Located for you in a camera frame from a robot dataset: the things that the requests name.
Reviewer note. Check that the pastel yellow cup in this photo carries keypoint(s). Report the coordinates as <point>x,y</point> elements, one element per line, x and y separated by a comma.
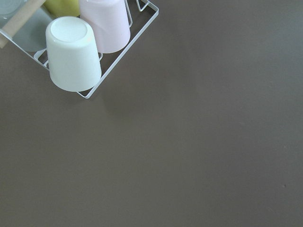
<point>61,8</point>

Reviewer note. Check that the white cup on rack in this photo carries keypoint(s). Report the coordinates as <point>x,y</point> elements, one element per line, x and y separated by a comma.
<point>72,54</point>

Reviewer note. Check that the grey-blue cup on rack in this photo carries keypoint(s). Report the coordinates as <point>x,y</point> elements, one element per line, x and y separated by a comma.
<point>31,37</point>

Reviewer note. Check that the pastel pink cup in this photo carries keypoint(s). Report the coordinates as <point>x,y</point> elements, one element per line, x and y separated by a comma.
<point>109,21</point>

